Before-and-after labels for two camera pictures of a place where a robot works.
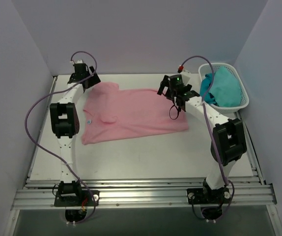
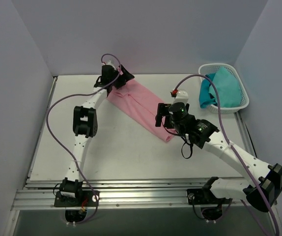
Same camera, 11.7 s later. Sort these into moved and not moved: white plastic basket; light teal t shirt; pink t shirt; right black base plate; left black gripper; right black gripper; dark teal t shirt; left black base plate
Moved: right black gripper; left black gripper; pink t shirt
Not moved: left black base plate; right black base plate; dark teal t shirt; white plastic basket; light teal t shirt
